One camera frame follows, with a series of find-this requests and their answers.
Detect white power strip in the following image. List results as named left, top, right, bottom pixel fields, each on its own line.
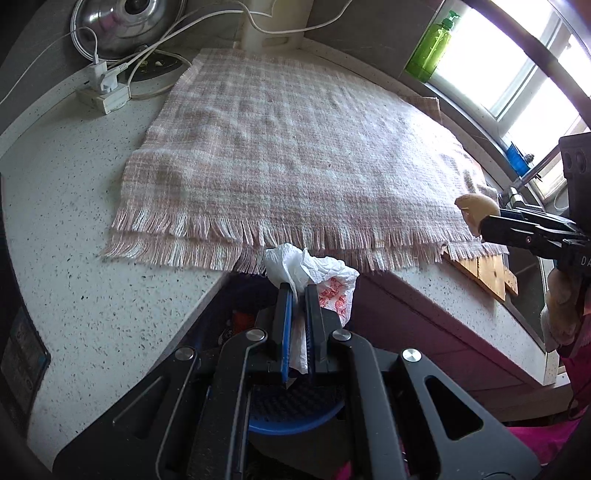
left=76, top=78, right=132, bottom=115

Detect thick white power cable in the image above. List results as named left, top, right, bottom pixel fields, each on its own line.
left=117, top=0, right=352, bottom=75

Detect person's right hand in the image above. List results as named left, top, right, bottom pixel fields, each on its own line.
left=541, top=265, right=585, bottom=354

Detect window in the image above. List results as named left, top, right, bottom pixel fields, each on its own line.
left=434, top=0, right=591, bottom=153

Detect blue trash bin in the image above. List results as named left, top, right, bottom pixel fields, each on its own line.
left=203, top=272, right=365, bottom=437

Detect white plastic box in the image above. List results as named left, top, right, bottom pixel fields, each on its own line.
left=240, top=0, right=308, bottom=51

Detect blue plastic item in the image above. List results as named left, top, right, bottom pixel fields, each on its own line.
left=505, top=143, right=529, bottom=176

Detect corn cob piece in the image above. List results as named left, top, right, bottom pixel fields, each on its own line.
left=455, top=193, right=502, bottom=238

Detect black induction cooker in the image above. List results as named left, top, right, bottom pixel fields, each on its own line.
left=122, top=46, right=195, bottom=100

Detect black device with blue trim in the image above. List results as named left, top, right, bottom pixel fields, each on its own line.
left=0, top=305, right=51, bottom=416

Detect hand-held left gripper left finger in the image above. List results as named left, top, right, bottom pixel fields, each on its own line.
left=53, top=281, right=298, bottom=480

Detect pink cabinet front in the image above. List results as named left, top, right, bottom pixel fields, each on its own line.
left=360, top=272, right=546, bottom=409

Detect pink plaid fringed cloth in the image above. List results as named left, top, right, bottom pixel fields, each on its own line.
left=100, top=48, right=509, bottom=275

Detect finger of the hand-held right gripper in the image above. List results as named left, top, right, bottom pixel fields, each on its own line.
left=496, top=208, right=578, bottom=232
left=480, top=216, right=581, bottom=257

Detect pink garment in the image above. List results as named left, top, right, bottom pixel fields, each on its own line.
left=508, top=342, right=591, bottom=467

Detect white charger plug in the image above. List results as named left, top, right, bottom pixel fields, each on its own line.
left=87, top=62, right=110, bottom=92

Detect metal pot lid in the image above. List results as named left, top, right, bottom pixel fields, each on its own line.
left=70, top=0, right=188, bottom=61

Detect green pump bottle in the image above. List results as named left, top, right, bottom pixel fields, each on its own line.
left=405, top=10, right=461, bottom=84

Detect wooden cutting board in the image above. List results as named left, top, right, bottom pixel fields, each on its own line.
left=441, top=244, right=519, bottom=303

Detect white plastic bag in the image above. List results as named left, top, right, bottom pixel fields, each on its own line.
left=263, top=244, right=360, bottom=376

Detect kitchen sink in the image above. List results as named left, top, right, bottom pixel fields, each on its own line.
left=505, top=249, right=555, bottom=342

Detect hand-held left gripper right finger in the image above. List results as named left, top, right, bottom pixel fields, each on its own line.
left=305, top=284, right=541, bottom=480

